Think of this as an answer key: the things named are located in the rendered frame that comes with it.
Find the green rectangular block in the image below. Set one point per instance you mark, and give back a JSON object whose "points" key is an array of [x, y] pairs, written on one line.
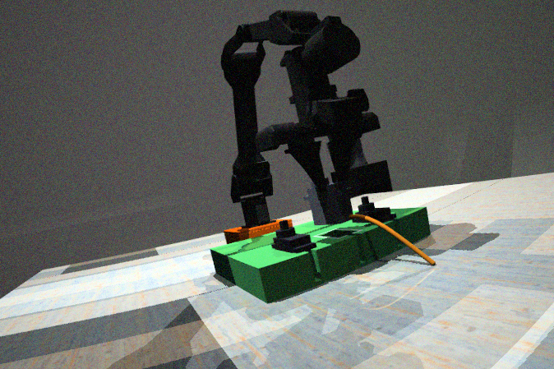
{"points": [[293, 259]]}

